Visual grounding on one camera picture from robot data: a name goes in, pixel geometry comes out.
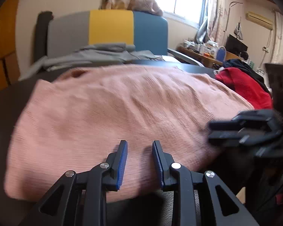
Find pink knit sweater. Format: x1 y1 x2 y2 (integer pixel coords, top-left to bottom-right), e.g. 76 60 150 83
4 65 253 202

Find blue folding chair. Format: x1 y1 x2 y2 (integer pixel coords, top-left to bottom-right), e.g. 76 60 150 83
216 46 226 62

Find red knit sweater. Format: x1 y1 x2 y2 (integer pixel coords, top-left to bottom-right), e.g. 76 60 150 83
215 67 272 109

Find dark navy garment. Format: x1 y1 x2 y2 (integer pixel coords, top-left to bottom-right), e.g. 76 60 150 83
223 59 270 94

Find white window curtain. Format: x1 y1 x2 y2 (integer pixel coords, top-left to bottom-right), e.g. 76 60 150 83
271 11 283 64

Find wooden side desk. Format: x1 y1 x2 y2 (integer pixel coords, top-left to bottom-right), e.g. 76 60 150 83
176 46 243 68

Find black monitor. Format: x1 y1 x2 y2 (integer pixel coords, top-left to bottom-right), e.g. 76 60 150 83
225 34 248 56

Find grey garment on chair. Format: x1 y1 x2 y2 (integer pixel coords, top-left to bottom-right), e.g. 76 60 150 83
43 43 163 68

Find grey yellow blue chair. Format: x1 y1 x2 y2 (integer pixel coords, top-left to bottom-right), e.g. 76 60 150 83
18 9 205 82

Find wooden wardrobe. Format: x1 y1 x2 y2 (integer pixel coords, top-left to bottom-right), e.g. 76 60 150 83
0 0 20 91

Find black rolled mat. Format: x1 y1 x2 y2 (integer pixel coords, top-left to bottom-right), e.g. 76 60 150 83
33 11 54 62

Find wall air conditioner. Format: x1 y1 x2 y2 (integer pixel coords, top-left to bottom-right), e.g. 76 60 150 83
245 11 274 30

